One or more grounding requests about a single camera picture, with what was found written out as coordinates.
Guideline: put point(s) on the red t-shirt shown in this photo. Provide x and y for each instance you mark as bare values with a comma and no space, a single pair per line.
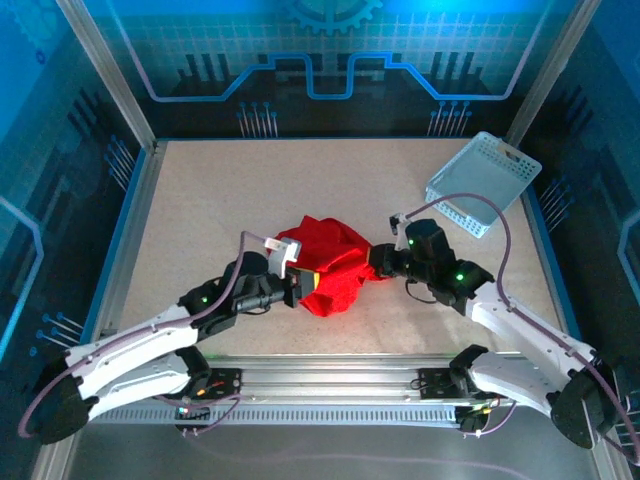
335,280

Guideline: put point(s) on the light blue perforated plastic basket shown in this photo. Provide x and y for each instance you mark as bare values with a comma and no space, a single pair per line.
480,175

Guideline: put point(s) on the small black electronics module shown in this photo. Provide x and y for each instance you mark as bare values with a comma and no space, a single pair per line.
194,414
472,422

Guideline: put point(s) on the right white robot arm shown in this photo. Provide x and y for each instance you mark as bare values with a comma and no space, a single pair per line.
520,330

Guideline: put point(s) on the aluminium frame post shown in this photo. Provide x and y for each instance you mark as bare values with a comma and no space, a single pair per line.
557,60
102,60

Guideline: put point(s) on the grey metal sheet panel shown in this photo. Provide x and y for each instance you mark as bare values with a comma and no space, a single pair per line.
325,452

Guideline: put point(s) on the aluminium table side rail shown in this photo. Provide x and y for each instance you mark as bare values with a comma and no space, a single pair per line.
128,250
541,250

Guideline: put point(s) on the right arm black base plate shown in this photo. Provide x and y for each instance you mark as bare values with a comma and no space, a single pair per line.
435,384

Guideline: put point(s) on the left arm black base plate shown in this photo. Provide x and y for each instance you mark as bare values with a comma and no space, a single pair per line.
227,382

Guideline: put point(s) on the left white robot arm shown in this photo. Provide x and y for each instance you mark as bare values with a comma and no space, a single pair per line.
130,340

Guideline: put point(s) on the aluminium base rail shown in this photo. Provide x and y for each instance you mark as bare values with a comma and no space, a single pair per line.
325,380

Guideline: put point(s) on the blue table border trim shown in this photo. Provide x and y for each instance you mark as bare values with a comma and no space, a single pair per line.
113,250

